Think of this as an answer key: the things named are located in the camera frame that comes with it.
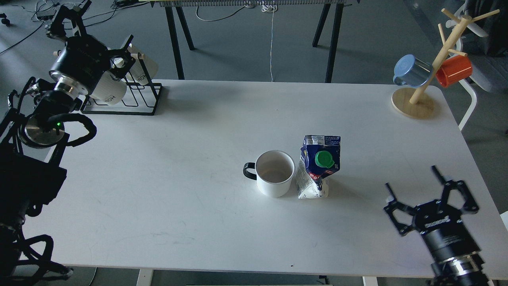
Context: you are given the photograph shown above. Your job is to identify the wooden mug tree stand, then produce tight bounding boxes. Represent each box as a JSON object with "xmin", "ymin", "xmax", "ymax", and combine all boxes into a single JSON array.
[{"xmin": 392, "ymin": 8, "xmax": 500, "ymax": 119}]

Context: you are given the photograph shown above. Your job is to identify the white ribbed mug rear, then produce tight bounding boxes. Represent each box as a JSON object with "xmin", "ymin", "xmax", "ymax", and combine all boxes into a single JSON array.
[{"xmin": 125, "ymin": 43, "xmax": 158, "ymax": 86}]

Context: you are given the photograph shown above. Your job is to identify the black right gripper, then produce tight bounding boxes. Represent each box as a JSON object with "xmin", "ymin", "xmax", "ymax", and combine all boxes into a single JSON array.
[{"xmin": 383, "ymin": 165, "xmax": 483, "ymax": 265}]

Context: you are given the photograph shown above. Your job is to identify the black trestle table legs left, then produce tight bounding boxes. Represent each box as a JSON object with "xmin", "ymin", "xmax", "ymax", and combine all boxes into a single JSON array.
[{"xmin": 165, "ymin": 6, "xmax": 196, "ymax": 80}]

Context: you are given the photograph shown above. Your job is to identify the orange mug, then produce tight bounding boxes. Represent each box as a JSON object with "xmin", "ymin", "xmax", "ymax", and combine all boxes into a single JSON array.
[{"xmin": 435, "ymin": 55, "xmax": 473, "ymax": 88}]

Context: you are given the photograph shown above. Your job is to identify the black wire mug rack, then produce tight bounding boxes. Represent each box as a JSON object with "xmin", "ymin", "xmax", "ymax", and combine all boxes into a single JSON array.
[{"xmin": 80, "ymin": 54, "xmax": 163, "ymax": 116}]

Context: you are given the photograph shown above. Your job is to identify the white ribbed mug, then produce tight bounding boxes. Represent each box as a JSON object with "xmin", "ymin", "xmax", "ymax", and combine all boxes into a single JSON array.
[
  {"xmin": 90, "ymin": 71, "xmax": 127, "ymax": 105},
  {"xmin": 125, "ymin": 43, "xmax": 158, "ymax": 86}
]

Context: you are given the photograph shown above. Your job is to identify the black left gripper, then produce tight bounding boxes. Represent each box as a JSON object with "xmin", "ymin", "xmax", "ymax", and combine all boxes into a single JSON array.
[{"xmin": 46, "ymin": 0, "xmax": 136, "ymax": 96}]

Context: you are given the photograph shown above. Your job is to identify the blue white milk carton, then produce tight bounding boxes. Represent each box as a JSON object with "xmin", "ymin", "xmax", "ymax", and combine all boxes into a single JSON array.
[{"xmin": 296, "ymin": 135, "xmax": 341, "ymax": 199}]

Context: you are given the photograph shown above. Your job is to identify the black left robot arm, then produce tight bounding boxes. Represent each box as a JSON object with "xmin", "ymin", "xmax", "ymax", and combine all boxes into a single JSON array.
[{"xmin": 0, "ymin": 0, "xmax": 135, "ymax": 286}]

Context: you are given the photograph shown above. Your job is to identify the white mug black handle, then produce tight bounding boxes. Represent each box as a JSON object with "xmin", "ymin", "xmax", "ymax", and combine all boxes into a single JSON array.
[{"xmin": 242, "ymin": 150, "xmax": 296, "ymax": 198}]

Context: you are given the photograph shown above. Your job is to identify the blue mug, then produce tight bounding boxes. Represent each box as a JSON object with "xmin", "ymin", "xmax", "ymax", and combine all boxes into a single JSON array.
[{"xmin": 393, "ymin": 54, "xmax": 434, "ymax": 88}]

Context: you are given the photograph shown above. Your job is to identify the white hanging cord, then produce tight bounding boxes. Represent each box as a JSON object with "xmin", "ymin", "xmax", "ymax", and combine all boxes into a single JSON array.
[{"xmin": 262, "ymin": 4, "xmax": 277, "ymax": 82}]

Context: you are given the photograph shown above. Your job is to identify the black trestle table legs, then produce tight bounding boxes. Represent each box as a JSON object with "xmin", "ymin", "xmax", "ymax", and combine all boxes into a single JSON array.
[
  {"xmin": 165, "ymin": 6, "xmax": 196, "ymax": 80},
  {"xmin": 312, "ymin": 3, "xmax": 344, "ymax": 83}
]

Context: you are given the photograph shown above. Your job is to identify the black trestle table legs right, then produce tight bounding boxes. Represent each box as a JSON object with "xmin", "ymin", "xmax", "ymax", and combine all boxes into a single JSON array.
[{"xmin": 312, "ymin": 3, "xmax": 344, "ymax": 83}]

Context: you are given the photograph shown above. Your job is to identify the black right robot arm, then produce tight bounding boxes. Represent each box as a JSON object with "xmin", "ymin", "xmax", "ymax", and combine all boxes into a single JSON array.
[{"xmin": 383, "ymin": 166, "xmax": 489, "ymax": 286}]

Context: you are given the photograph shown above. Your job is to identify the white ribbed mug front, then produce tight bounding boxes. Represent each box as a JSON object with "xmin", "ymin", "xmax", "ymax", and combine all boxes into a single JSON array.
[{"xmin": 90, "ymin": 71, "xmax": 127, "ymax": 105}]

